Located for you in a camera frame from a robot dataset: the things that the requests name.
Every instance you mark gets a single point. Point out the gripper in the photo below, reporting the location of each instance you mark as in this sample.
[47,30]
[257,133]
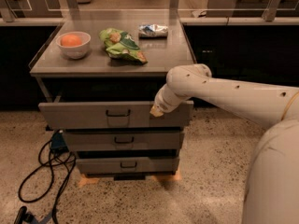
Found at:
[162,104]

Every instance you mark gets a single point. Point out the grey top drawer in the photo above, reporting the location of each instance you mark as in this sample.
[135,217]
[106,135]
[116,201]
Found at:
[102,115]

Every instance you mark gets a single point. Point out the grey drawer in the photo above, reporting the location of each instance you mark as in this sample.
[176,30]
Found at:
[123,140]
[102,115]
[127,165]

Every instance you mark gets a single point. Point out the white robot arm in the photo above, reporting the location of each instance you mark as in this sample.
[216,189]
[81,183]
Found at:
[272,186]

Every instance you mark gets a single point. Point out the grey middle drawer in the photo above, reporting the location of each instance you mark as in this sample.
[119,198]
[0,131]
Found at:
[123,140]

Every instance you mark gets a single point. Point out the grey drawer cabinet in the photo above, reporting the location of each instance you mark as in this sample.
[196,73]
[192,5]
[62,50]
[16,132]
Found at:
[98,78]

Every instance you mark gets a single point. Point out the grey bottom drawer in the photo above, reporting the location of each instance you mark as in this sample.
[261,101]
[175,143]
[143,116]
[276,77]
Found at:
[127,165]

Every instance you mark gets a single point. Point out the green chip bag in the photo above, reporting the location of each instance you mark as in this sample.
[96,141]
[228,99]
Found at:
[120,45]

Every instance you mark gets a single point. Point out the silver blue snack bag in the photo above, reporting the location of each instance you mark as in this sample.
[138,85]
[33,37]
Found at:
[152,30]

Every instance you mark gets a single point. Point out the blue power box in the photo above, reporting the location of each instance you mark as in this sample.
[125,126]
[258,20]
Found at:
[57,143]

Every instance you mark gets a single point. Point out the white ceramic bowl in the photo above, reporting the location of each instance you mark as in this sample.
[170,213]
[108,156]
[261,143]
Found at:
[77,52]

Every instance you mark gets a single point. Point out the orange fruit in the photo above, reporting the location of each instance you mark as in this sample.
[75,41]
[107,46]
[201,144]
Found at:
[71,40]

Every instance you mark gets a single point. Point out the black plug on floor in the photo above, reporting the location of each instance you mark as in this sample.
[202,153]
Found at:
[23,216]

